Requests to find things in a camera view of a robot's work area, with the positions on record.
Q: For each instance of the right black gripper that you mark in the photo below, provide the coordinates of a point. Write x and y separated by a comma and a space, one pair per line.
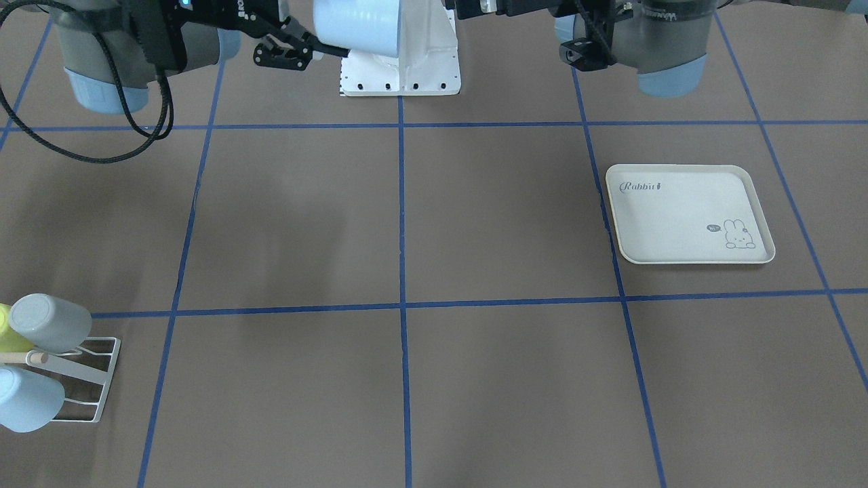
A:
218, 20

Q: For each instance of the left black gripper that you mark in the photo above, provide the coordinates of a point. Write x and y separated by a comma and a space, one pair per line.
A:
525, 7

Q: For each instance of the blue cup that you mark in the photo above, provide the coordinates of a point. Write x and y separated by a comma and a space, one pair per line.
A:
368, 26
28, 400

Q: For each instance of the grey white cup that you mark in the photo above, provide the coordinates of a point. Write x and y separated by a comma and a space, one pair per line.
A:
51, 324

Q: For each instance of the yellow plastic cup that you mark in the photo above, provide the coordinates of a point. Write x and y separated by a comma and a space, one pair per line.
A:
11, 340

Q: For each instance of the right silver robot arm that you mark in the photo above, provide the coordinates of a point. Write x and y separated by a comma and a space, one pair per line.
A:
113, 50

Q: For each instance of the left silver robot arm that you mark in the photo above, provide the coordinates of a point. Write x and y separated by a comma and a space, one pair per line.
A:
664, 41

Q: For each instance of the cream plastic tray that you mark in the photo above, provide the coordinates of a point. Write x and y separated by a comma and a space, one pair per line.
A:
670, 214

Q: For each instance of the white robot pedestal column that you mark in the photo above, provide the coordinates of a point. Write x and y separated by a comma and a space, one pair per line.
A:
427, 64

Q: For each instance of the white wire cup rack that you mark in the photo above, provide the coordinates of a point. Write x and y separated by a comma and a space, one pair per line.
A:
86, 374

